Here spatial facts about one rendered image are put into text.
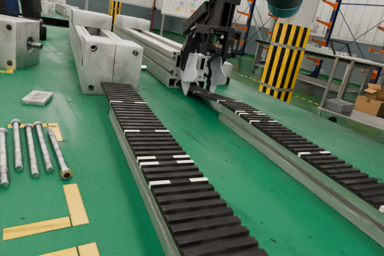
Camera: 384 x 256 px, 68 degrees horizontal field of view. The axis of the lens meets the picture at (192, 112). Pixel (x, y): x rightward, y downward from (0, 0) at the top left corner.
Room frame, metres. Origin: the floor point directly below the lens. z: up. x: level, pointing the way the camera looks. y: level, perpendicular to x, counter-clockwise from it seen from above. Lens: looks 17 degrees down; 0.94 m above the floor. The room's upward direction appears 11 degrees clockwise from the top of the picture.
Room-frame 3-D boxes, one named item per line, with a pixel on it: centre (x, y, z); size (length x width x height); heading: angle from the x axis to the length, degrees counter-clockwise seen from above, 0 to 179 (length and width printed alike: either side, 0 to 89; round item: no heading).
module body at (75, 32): (0.94, 0.37, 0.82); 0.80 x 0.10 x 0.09; 27
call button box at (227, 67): (0.83, -0.03, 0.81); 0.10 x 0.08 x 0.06; 117
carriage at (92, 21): (0.94, 0.37, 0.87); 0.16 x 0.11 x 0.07; 27
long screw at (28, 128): (0.26, 0.16, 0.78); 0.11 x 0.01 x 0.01; 34
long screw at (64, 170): (0.27, 0.13, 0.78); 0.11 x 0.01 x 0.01; 36
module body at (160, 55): (1.03, 0.20, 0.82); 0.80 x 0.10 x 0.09; 27
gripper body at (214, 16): (0.59, -0.02, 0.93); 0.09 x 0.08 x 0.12; 27
